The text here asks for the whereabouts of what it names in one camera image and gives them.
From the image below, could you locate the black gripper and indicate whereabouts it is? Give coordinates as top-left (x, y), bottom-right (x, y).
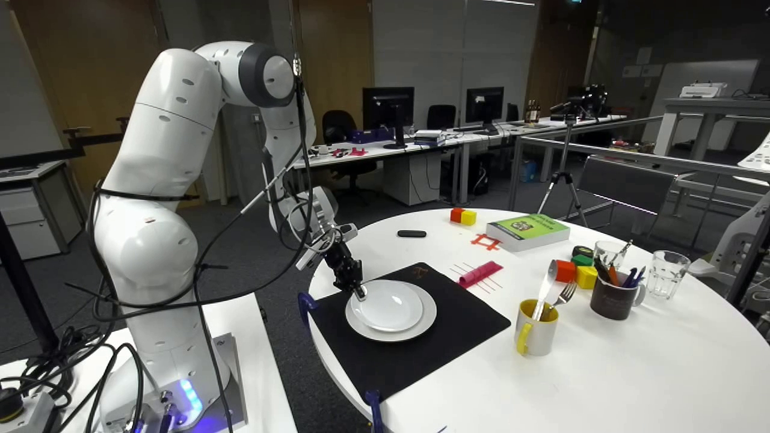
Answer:
top-left (321, 236), bottom-right (372, 303)

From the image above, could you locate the small white plate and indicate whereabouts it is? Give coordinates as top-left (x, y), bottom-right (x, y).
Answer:
top-left (352, 279), bottom-right (425, 337)

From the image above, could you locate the large white plate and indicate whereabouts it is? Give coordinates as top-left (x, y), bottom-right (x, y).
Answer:
top-left (345, 277), bottom-right (441, 346)

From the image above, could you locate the blue clamp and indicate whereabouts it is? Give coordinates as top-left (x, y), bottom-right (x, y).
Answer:
top-left (295, 288), bottom-right (321, 325)
top-left (364, 389), bottom-right (390, 433)

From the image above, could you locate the black placemat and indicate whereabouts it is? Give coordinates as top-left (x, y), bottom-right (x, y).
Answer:
top-left (306, 259), bottom-right (513, 404)

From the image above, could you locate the white robot stand table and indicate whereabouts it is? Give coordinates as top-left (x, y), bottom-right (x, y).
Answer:
top-left (0, 288), bottom-right (299, 433)

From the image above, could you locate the long white desk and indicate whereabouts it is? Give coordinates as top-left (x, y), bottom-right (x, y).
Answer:
top-left (286, 113), bottom-right (630, 220)

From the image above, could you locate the black office chair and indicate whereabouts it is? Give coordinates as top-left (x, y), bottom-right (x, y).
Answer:
top-left (321, 107), bottom-right (378, 190)
top-left (425, 102), bottom-right (460, 131)

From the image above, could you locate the yellow white utensil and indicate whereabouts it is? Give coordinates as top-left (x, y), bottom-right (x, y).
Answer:
top-left (516, 274), bottom-right (556, 355)

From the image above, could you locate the green book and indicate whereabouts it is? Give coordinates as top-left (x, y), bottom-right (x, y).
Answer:
top-left (483, 211), bottom-right (572, 255)

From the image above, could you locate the black computer monitor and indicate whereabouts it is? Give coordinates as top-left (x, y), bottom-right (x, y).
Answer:
top-left (464, 84), bottom-right (508, 134)
top-left (362, 84), bottom-right (416, 150)

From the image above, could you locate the white mug yellow interior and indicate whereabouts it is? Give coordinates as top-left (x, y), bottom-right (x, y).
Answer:
top-left (513, 297), bottom-right (560, 358)

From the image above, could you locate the dark pen cup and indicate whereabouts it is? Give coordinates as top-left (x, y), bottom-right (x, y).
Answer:
top-left (589, 272), bottom-right (641, 322)

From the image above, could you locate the grey chair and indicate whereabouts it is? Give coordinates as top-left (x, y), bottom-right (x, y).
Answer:
top-left (576, 150), bottom-right (678, 236)

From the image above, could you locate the white power strip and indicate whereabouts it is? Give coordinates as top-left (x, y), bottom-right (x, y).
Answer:
top-left (0, 383), bottom-right (58, 433)

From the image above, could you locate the orange plastic frame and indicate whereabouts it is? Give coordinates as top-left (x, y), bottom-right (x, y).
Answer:
top-left (469, 231), bottom-right (502, 253)

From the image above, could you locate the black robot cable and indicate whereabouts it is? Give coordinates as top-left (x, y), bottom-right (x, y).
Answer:
top-left (14, 54), bottom-right (340, 433)

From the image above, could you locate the camera tripod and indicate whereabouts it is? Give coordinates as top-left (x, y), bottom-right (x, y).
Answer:
top-left (534, 81), bottom-right (613, 224)

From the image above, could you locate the metal railing frame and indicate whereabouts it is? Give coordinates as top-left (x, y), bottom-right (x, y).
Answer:
top-left (510, 94), bottom-right (770, 248)

